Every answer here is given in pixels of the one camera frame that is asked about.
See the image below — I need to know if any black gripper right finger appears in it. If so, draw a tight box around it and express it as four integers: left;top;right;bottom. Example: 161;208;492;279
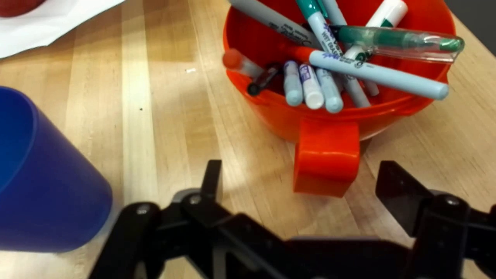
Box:
374;160;496;279

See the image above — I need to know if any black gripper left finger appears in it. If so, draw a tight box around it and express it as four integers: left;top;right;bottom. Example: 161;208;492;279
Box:
89;158;283;279

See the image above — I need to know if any orange cup with handle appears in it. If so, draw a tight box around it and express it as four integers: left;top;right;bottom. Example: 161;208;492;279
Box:
221;0;458;198

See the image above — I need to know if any blue plastic cup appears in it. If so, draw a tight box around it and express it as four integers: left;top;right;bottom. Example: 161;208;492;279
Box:
0;85;114;254

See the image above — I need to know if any light blue marker red tip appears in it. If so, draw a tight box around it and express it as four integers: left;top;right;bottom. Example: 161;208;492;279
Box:
288;45;450;101

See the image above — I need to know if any black pen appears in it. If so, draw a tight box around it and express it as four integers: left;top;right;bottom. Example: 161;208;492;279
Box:
246;64;283;98

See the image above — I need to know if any red capped marker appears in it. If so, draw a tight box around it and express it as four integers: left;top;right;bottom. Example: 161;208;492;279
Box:
221;48;266;81

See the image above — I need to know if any white marker blue label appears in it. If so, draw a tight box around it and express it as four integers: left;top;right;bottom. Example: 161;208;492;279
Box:
297;62;325;112

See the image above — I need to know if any clear green pen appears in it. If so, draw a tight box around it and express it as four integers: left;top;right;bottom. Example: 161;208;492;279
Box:
331;23;464;65

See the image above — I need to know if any thick white green marker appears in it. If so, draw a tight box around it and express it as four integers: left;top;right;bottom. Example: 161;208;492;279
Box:
342;0;409;62

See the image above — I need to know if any white paper sheet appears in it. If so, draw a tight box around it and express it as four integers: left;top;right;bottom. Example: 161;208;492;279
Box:
0;0;125;59

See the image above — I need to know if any red mug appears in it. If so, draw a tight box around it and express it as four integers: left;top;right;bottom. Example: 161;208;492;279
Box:
0;0;46;19

